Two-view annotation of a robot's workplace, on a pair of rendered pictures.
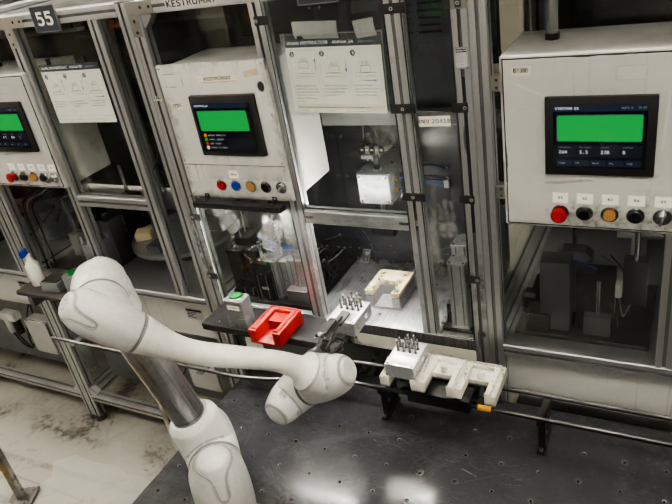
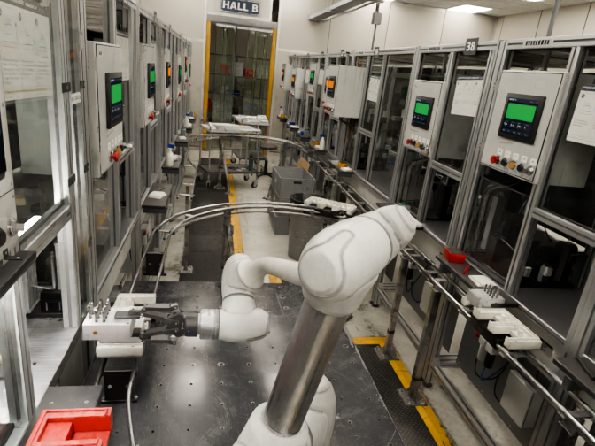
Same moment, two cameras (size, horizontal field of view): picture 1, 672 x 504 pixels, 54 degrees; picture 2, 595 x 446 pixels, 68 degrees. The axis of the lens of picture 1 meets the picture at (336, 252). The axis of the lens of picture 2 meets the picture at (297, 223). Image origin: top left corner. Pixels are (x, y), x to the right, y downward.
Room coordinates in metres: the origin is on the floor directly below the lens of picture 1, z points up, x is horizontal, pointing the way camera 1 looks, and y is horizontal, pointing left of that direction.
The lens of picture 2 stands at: (2.13, 1.14, 1.78)
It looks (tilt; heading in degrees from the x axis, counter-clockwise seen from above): 19 degrees down; 226
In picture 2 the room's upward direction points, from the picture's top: 6 degrees clockwise
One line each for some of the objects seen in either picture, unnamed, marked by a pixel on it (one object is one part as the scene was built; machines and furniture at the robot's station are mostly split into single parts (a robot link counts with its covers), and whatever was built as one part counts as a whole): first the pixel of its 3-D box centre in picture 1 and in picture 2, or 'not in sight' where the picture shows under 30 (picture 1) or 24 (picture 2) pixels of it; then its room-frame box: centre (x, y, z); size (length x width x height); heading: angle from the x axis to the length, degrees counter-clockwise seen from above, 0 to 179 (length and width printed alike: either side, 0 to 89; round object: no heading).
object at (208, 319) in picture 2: not in sight; (207, 324); (1.50, 0.14, 1.04); 0.09 x 0.06 x 0.09; 58
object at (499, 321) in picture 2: not in sight; (496, 325); (0.30, 0.53, 0.84); 0.37 x 0.14 x 0.10; 58
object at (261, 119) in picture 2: not in sight; (251, 142); (-2.68, -5.38, 0.48); 0.84 x 0.58 x 0.97; 66
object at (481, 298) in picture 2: not in sight; (485, 295); (0.24, 0.43, 0.92); 0.13 x 0.10 x 0.09; 148
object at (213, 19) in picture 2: not in sight; (238, 88); (-3.25, -6.68, 1.31); 1.36 x 0.10 x 2.62; 148
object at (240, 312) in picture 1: (240, 308); not in sight; (2.02, 0.38, 0.97); 0.08 x 0.08 x 0.12; 58
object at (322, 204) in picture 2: not in sight; (329, 208); (-0.23, -1.01, 0.84); 0.37 x 0.14 x 0.10; 116
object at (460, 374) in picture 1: (443, 381); (129, 327); (1.58, -0.25, 0.84); 0.36 x 0.14 x 0.10; 58
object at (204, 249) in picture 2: not in sight; (214, 201); (-1.00, -3.81, 0.01); 5.85 x 0.59 x 0.01; 58
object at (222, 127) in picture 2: not in sight; (229, 153); (-1.67, -4.50, 0.48); 0.88 x 0.56 x 0.96; 166
